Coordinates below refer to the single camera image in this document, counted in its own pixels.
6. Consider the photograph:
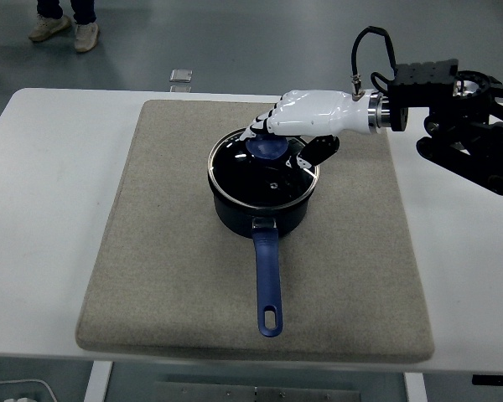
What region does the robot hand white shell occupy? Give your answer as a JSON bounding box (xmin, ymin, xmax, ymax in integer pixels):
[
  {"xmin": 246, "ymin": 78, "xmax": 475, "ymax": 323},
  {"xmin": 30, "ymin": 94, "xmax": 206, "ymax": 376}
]
[{"xmin": 239, "ymin": 88, "xmax": 372, "ymax": 172}]

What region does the glass lid with blue knob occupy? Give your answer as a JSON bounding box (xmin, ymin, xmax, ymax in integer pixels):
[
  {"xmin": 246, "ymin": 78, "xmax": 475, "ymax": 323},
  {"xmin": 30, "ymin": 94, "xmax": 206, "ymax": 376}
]
[{"xmin": 207, "ymin": 127, "xmax": 321, "ymax": 209}]

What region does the beige fabric mat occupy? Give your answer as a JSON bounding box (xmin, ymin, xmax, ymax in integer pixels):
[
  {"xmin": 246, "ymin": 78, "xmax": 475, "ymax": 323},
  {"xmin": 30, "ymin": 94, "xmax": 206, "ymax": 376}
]
[{"xmin": 74, "ymin": 99, "xmax": 436, "ymax": 363}]

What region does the person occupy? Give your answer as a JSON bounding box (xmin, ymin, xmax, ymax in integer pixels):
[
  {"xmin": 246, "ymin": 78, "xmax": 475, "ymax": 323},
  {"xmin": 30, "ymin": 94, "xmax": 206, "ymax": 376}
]
[{"xmin": 28, "ymin": 0, "xmax": 100, "ymax": 54}]

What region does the grey metal plate with screws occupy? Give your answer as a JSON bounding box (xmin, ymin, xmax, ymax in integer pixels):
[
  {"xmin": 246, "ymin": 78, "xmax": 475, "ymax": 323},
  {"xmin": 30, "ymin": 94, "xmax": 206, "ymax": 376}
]
[{"xmin": 150, "ymin": 380, "xmax": 361, "ymax": 402}]

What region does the white table leg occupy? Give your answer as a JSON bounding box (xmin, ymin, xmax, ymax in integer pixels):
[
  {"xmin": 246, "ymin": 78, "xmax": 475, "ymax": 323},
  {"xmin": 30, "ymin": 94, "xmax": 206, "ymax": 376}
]
[
  {"xmin": 403, "ymin": 371, "xmax": 428, "ymax": 402},
  {"xmin": 83, "ymin": 360, "xmax": 114, "ymax": 402}
]

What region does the black flat bar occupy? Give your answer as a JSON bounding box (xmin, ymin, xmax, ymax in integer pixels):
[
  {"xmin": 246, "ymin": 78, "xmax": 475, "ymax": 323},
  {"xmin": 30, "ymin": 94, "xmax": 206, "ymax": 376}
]
[{"xmin": 471, "ymin": 374, "xmax": 503, "ymax": 387}]

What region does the grey bin with white rim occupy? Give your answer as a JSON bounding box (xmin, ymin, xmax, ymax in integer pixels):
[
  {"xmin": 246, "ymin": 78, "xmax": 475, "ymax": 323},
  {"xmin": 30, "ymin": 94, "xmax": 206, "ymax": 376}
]
[{"xmin": 0, "ymin": 379, "xmax": 55, "ymax": 402}]

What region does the dark pot with blue handle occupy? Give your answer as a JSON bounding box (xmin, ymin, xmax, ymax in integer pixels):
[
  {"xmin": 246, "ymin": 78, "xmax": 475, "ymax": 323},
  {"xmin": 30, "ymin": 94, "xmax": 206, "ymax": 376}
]
[{"xmin": 208, "ymin": 137, "xmax": 319, "ymax": 338}]

